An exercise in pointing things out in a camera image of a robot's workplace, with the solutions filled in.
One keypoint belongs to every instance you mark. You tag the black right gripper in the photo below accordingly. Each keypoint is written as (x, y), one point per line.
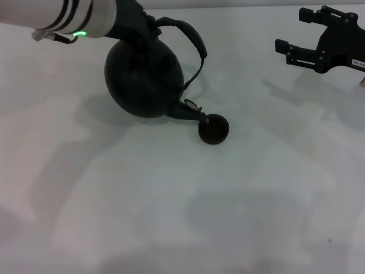
(339, 48)

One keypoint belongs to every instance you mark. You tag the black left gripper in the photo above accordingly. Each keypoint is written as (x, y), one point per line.
(128, 20)

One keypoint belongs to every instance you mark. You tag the black round teapot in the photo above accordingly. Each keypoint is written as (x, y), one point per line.
(142, 77)

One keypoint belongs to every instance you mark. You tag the small black teacup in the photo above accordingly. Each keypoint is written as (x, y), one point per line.
(214, 132)

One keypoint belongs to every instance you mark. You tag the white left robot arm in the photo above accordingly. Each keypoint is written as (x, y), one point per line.
(57, 15)

